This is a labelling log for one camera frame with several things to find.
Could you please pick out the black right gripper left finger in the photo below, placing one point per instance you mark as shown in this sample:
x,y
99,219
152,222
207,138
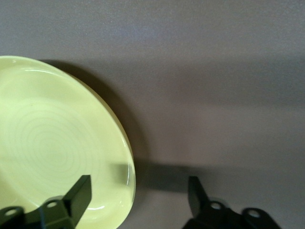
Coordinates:
x,y
78,198

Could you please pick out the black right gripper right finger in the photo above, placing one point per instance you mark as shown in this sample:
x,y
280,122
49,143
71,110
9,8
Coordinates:
x,y
197,202

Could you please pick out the yellow round plate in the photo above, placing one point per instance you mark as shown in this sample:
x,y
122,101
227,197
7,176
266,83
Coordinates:
x,y
47,119

